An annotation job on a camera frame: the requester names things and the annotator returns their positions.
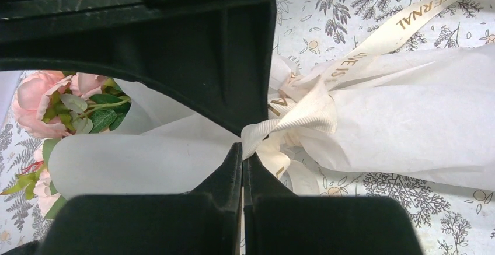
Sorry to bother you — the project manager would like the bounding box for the pink fake flower bouquet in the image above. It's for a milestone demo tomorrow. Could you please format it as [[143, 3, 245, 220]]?
[[1, 71, 132, 219]]

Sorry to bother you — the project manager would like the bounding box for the floral patterned table mat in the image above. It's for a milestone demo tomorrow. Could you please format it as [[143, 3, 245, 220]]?
[[0, 0, 495, 255]]

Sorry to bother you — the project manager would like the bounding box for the white translucent wrapping paper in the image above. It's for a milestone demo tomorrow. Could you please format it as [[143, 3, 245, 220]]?
[[48, 44, 494, 198]]

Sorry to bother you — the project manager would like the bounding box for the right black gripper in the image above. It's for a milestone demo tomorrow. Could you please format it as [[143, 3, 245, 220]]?
[[1, 0, 277, 135]]

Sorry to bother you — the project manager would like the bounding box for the cream printed ribbon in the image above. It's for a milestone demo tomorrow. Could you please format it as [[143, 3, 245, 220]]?
[[241, 0, 494, 190]]

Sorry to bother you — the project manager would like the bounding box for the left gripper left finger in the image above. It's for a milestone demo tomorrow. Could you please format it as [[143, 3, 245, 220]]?
[[193, 143, 242, 254]]

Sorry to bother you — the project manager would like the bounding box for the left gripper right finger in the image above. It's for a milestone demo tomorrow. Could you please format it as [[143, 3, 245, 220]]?
[[243, 155, 295, 254]]

